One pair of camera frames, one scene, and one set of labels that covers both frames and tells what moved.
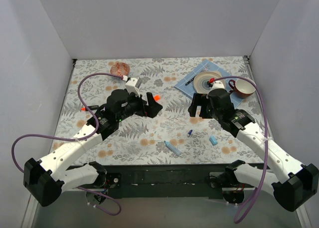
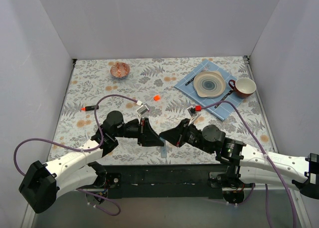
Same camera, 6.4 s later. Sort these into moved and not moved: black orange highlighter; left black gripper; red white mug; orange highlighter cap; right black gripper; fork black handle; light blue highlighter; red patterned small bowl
Moved: left black gripper; right black gripper; light blue highlighter
Not moved: orange highlighter cap; red white mug; fork black handle; red patterned small bowl; black orange highlighter
